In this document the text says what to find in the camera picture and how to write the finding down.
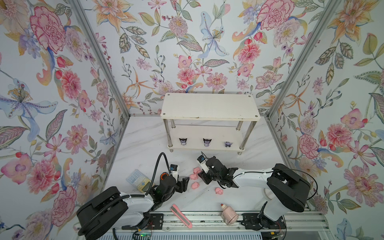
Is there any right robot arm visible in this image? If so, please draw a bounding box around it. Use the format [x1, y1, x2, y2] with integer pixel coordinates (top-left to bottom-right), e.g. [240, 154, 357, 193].
[197, 154, 311, 229]

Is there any orange black tape measure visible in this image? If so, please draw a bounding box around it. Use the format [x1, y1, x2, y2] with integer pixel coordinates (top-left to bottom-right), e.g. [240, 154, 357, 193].
[160, 172, 169, 181]

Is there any pink pig toy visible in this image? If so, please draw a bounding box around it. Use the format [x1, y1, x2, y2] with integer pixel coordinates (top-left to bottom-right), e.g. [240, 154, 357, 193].
[215, 188, 224, 195]

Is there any pink glue bottle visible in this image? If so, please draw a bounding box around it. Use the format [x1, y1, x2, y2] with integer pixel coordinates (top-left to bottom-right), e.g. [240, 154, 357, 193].
[221, 204, 239, 226]

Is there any pink toy cluster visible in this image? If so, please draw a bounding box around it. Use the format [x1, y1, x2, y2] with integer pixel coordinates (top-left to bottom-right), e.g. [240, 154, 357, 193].
[190, 168, 202, 181]

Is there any small pink toy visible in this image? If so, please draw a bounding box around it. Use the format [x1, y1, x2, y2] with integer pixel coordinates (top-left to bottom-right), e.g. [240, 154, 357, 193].
[191, 182, 200, 190]

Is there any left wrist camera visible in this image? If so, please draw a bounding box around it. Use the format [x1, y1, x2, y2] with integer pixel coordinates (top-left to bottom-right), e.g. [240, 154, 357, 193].
[170, 164, 179, 181]

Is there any pink utility knife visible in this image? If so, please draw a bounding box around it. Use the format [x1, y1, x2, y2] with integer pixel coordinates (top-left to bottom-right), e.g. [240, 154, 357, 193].
[170, 204, 193, 229]

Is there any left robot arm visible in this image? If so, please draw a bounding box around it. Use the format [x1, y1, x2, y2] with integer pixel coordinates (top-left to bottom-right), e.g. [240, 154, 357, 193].
[77, 153, 190, 240]

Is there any Kuromi figure black purple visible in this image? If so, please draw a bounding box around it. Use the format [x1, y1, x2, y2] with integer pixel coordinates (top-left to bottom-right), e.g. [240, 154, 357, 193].
[179, 138, 188, 146]

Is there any white two-tier shelf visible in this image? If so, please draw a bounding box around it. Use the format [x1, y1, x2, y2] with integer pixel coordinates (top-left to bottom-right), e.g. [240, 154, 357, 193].
[161, 93, 261, 155]

